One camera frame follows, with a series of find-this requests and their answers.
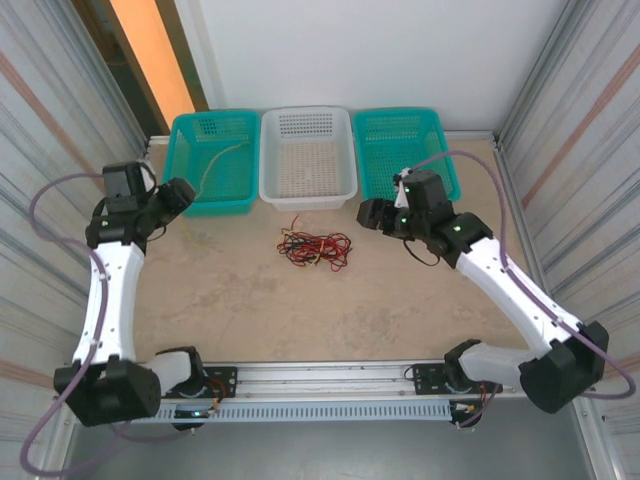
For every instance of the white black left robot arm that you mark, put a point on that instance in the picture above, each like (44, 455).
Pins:
(112, 300)

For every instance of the grey metal sheet panel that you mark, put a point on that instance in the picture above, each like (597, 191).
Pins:
(325, 450)

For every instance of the orange door panel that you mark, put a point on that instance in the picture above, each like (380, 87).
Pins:
(150, 50)

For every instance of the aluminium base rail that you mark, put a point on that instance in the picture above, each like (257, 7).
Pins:
(325, 372)

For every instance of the aluminium enclosure frame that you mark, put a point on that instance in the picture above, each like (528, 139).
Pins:
(475, 135)

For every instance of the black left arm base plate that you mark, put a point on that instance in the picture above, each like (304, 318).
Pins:
(222, 375)

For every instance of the white plastic basket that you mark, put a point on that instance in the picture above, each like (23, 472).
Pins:
(307, 160)

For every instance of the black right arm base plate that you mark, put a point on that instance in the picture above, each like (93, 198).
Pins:
(425, 377)

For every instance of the teal plastic basket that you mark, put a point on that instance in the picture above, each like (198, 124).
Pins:
(395, 140)
(225, 170)

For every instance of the dark brown door frame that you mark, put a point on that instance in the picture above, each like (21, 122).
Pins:
(182, 55)

